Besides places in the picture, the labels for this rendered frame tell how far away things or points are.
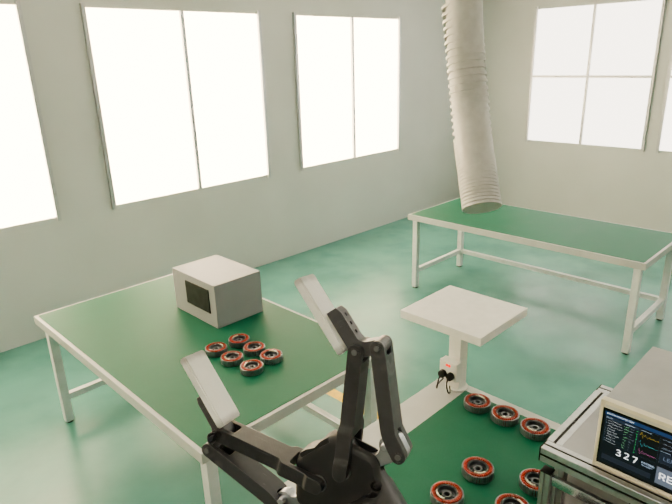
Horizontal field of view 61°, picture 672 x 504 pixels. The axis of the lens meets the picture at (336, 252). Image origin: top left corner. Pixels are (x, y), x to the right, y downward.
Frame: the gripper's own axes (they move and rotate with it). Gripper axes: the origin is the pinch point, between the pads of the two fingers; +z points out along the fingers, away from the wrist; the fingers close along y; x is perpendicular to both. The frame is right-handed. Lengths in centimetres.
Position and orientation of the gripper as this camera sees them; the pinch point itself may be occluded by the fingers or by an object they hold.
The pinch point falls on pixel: (251, 328)
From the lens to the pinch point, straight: 50.5
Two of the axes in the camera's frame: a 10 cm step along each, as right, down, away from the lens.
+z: -5.3, -8.4, 1.3
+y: -7.7, 5.4, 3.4
